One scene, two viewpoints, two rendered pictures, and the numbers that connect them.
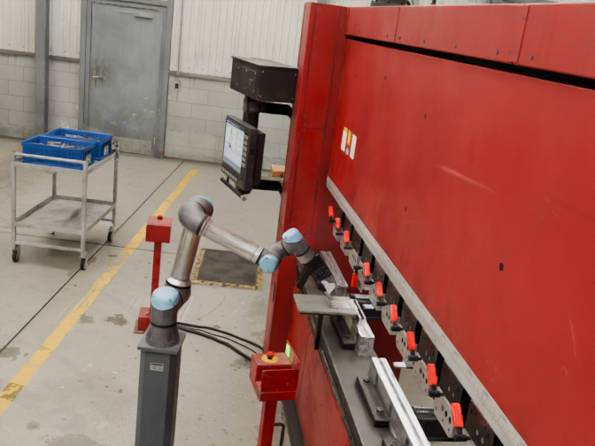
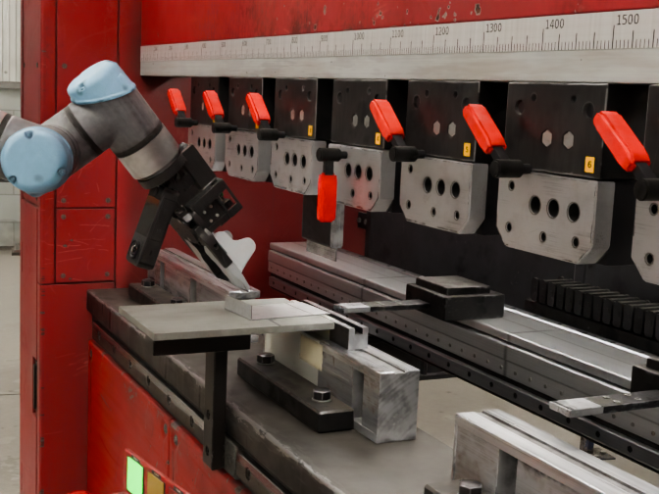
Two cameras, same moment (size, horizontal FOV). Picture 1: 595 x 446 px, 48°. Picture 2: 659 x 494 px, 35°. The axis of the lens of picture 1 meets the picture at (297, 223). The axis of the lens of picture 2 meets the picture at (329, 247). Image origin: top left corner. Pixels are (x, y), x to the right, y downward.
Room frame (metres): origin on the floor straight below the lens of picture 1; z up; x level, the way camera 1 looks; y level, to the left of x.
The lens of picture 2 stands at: (1.31, 0.11, 1.32)
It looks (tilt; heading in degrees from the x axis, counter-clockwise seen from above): 8 degrees down; 343
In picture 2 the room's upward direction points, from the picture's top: 3 degrees clockwise
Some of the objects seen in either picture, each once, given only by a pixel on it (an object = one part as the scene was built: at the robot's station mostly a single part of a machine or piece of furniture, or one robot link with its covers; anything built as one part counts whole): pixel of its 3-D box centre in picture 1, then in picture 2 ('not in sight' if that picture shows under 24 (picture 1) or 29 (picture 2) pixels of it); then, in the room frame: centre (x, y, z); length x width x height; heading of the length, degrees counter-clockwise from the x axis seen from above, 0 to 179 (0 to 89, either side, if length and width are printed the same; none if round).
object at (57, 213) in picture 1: (67, 199); not in sight; (5.51, 2.02, 0.47); 0.90 x 0.66 x 0.95; 1
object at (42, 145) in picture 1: (59, 152); not in sight; (5.34, 2.03, 0.92); 0.50 x 0.36 x 0.18; 91
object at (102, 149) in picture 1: (79, 143); not in sight; (5.76, 2.01, 0.92); 0.50 x 0.36 x 0.18; 91
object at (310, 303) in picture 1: (324, 304); (225, 317); (2.76, -0.17, 1.00); 0.26 x 0.18 x 0.01; 100
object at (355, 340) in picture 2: (357, 311); (327, 322); (2.75, -0.32, 0.98); 0.20 x 0.03 x 0.03; 10
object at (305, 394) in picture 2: (342, 330); (290, 390); (2.73, -0.26, 0.89); 0.30 x 0.05 x 0.03; 10
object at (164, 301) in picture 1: (165, 304); not in sight; (2.65, 0.53, 0.94); 0.13 x 0.12 x 0.14; 172
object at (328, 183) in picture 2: (356, 276); (330, 184); (2.62, -0.28, 1.20); 0.04 x 0.02 x 0.10; 100
